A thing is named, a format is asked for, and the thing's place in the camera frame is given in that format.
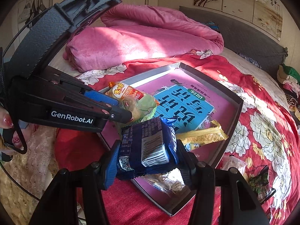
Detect dark floral cloth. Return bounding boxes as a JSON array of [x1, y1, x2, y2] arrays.
[[237, 52, 261, 68]]

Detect dark green snack packet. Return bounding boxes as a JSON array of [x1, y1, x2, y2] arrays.
[[248, 165, 277, 203]]

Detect light green snack packet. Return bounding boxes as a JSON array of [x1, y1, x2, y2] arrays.
[[131, 92, 158, 123]]

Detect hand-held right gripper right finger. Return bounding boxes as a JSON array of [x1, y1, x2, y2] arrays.
[[175, 139, 270, 225]]

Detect grey headboard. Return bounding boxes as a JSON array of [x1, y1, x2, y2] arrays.
[[179, 6, 289, 73]]

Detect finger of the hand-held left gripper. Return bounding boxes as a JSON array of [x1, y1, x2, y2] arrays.
[[70, 98, 133, 123], [58, 79, 118, 107]]

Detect stack of folded clothes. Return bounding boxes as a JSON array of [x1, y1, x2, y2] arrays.
[[277, 63, 300, 122]]

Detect pink and blue workbook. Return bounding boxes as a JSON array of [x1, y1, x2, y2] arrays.
[[101, 71, 237, 207]]

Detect blue striped pillow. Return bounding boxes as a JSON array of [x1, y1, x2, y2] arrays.
[[206, 21, 221, 32]]

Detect orange snack packet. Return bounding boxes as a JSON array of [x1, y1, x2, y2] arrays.
[[105, 81, 147, 104]]

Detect person's left hand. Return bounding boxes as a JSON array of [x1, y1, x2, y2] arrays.
[[0, 105, 23, 155]]

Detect blue snack packet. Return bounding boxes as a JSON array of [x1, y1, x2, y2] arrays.
[[116, 117, 181, 181]]

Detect black cable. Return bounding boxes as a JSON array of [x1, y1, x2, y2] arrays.
[[0, 160, 41, 201]]

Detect red floral blanket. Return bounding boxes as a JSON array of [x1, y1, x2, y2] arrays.
[[54, 49, 300, 225]]

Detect beige bed sheet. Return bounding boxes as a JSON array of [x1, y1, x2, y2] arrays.
[[220, 47, 291, 104]]

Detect clear snack packet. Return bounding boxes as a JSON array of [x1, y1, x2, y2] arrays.
[[221, 155, 248, 181], [143, 170, 188, 194]]

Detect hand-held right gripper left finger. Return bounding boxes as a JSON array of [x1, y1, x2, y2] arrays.
[[28, 140, 121, 225]]

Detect grey cardboard tray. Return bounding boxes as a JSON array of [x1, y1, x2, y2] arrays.
[[97, 62, 244, 217]]

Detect pink quilt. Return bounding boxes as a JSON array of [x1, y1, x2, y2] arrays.
[[63, 3, 224, 73]]

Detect yellow snack packet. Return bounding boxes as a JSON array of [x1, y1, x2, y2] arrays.
[[176, 120, 229, 152]]

